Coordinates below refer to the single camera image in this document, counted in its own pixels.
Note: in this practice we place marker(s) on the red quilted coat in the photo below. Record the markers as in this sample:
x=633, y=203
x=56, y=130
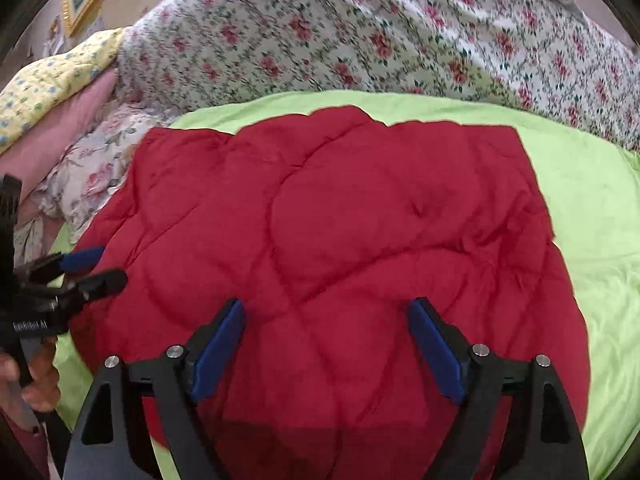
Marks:
x=325, y=270

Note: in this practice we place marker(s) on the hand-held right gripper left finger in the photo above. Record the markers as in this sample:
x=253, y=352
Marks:
x=217, y=350

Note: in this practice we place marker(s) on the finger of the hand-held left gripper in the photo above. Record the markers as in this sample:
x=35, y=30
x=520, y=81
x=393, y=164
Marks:
x=82, y=258
x=105, y=281

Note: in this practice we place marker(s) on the person's left hand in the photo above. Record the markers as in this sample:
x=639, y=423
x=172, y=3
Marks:
x=40, y=380

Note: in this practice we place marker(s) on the yellow floral pillow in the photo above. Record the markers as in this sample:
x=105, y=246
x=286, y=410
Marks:
x=47, y=80

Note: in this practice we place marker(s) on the pale floral sheet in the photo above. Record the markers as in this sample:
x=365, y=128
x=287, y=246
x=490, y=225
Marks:
x=85, y=170

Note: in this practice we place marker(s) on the green blanket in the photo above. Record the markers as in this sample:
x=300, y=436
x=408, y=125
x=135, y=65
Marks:
x=590, y=200

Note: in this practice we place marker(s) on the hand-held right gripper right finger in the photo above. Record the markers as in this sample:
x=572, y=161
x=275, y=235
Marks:
x=435, y=350

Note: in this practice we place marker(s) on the pink pillow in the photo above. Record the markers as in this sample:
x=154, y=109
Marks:
x=55, y=130

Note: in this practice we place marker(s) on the rose print floral quilt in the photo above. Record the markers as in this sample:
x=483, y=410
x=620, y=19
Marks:
x=380, y=30

